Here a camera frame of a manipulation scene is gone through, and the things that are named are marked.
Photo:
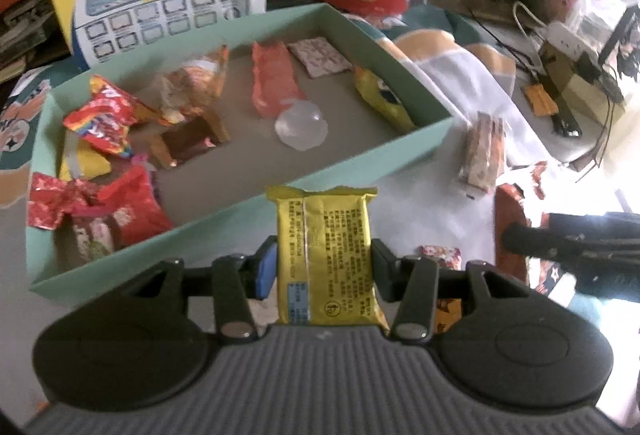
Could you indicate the small red floral packet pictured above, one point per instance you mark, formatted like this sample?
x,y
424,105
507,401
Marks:
x,y
440,256

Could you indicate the plain red snack packet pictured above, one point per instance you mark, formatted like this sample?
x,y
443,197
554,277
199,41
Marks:
x,y
137,207

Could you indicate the brown striped snack packet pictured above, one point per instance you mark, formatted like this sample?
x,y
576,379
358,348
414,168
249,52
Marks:
x,y
482,155

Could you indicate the white power strip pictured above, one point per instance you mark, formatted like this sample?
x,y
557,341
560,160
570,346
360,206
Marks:
x,y
565,37

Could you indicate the red rainbow candy packet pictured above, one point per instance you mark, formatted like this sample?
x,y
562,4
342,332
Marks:
x,y
102,125

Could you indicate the yellow printed snack packet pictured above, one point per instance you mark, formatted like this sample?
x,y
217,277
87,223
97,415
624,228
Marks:
x,y
325,255

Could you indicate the clear jelly cup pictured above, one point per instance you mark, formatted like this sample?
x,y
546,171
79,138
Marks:
x,y
300,127

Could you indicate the tan cardboard box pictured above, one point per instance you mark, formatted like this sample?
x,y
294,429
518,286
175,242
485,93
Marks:
x,y
585,100

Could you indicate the mint green cardboard box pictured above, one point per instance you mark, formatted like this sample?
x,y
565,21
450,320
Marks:
x,y
225,175

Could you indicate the dark pink snack packet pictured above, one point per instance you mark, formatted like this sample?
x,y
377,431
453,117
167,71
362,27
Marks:
x,y
92,237

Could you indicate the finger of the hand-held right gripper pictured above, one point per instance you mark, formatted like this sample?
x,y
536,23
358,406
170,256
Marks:
x,y
590,221
525,239

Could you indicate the flat yellow packet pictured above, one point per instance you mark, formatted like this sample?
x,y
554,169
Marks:
x,y
85,165

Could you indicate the brown and gold snack packet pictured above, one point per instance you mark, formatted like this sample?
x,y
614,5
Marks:
x,y
187,142

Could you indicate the yellow cartoon face packet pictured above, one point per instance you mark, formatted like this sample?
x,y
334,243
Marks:
x,y
385,100

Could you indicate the orange and silver snack packet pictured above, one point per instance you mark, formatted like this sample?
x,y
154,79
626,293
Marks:
x,y
195,82

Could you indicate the orange tag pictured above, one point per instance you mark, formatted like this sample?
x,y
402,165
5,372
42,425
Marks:
x,y
540,97

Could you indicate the red patterned candy wrapper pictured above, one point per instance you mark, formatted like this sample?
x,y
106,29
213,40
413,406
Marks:
x,y
50,200

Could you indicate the white patterned square packet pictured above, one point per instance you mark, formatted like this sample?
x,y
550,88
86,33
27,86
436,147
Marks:
x,y
320,57

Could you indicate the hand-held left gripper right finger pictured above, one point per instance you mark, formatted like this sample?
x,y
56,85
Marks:
x,y
382,267

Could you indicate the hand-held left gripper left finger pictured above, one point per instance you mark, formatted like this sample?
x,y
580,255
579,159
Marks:
x,y
265,272

